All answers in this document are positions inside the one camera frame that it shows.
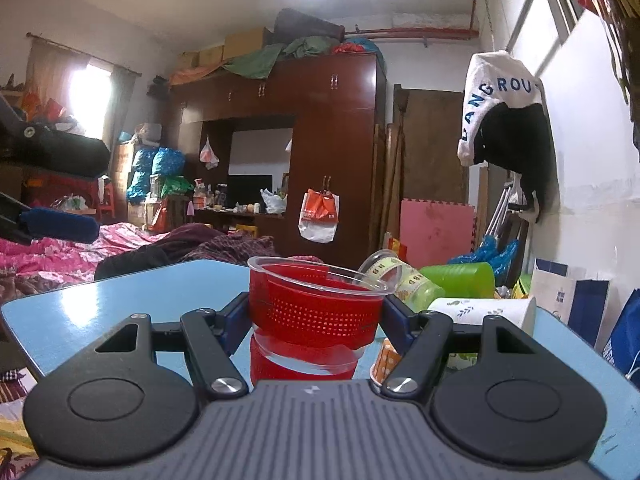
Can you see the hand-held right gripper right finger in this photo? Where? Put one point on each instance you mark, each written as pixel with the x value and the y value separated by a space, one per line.
pixel 396 322

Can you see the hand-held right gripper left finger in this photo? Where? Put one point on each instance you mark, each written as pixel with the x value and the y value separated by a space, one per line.
pixel 234 322

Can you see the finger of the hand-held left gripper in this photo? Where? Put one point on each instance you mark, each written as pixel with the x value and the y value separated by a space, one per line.
pixel 60 151
pixel 60 226

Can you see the red clear plastic cup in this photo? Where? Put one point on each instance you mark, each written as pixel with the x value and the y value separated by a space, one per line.
pixel 315 310

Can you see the orange dotted paper cup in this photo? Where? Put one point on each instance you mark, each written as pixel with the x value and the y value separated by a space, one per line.
pixel 385 362

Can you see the clear cup with yellow print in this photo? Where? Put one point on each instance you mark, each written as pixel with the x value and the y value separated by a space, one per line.
pixel 400 275

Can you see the green plastic cup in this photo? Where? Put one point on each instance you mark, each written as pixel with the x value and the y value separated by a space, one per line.
pixel 465 280

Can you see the white leaf print paper cup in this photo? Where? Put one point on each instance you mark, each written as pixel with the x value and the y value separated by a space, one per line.
pixel 480 310

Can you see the pink floral blanket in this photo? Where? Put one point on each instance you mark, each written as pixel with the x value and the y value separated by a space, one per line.
pixel 60 260

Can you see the red plastic stool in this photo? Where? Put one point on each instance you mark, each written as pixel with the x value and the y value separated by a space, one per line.
pixel 104 200

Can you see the beige window curtain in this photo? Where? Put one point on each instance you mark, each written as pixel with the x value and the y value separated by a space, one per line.
pixel 47 75

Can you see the dark purple blanket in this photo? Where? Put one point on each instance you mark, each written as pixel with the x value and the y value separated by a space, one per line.
pixel 220 245

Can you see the black cloth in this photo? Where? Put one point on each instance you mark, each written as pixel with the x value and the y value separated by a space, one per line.
pixel 130 262

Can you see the pink foam mat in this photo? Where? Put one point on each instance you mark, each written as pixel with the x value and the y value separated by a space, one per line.
pixel 435 230

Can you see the crumpled blue plastic bag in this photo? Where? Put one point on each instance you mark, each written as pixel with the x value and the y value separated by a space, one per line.
pixel 487 252

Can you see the green plastic bag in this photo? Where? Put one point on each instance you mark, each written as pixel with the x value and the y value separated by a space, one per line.
pixel 176 185

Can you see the black television screen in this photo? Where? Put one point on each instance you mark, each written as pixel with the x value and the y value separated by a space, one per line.
pixel 250 190

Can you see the orange and white plastic bag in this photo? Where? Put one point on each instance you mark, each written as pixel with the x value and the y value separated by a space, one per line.
pixel 320 212

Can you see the metal crutches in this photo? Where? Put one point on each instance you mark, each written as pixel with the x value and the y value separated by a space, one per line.
pixel 497 220

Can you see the small white hanging bag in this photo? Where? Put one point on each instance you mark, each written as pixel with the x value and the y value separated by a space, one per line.
pixel 209 155

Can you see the white paper bag blue print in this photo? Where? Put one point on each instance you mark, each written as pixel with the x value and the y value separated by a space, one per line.
pixel 550 290

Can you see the small cardboard box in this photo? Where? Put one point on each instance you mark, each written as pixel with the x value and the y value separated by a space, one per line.
pixel 188 59
pixel 211 55

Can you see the brown wooden board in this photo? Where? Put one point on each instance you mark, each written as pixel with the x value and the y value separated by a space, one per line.
pixel 430 150

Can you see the brown wooden wardrobe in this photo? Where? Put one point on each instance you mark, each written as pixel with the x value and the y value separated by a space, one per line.
pixel 330 130

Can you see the large cardboard box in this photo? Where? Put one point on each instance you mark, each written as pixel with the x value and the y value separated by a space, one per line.
pixel 245 44

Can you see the white and black jacket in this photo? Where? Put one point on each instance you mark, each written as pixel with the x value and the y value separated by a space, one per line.
pixel 520 145

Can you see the green cloth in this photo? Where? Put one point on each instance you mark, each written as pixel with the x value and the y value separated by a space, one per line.
pixel 260 60

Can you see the blue shopping bag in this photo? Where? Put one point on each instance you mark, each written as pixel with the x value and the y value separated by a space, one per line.
pixel 627 340

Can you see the dark grey bag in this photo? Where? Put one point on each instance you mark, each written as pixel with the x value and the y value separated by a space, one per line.
pixel 305 24

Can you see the blue and red bag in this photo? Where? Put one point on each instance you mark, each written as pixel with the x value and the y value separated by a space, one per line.
pixel 357 46

